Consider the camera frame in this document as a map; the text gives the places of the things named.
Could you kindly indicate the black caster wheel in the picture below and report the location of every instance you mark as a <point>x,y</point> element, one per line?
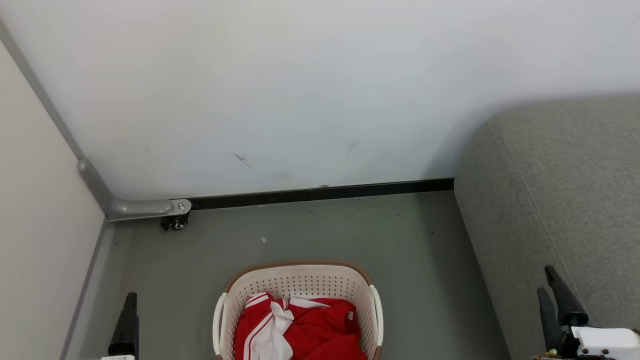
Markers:
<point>176,222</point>

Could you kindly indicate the red shorts white trim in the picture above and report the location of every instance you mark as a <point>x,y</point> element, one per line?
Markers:
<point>325,335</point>

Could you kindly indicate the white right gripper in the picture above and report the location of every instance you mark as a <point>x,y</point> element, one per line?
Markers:
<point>607,342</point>

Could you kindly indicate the black baseboard strip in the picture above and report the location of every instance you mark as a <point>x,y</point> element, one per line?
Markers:
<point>320,192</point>

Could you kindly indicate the cream perforated laundry basket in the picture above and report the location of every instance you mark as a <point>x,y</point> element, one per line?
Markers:
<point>300,280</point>

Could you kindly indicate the grey fabric sofa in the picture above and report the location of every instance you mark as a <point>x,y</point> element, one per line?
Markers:
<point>560,200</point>

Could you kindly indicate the grey metal frame foot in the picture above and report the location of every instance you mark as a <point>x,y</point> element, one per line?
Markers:
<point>130,207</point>

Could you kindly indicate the red white striped jersey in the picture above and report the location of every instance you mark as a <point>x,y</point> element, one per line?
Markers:
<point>260,330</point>

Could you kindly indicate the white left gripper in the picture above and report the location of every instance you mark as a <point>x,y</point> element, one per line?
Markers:
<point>118,358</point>

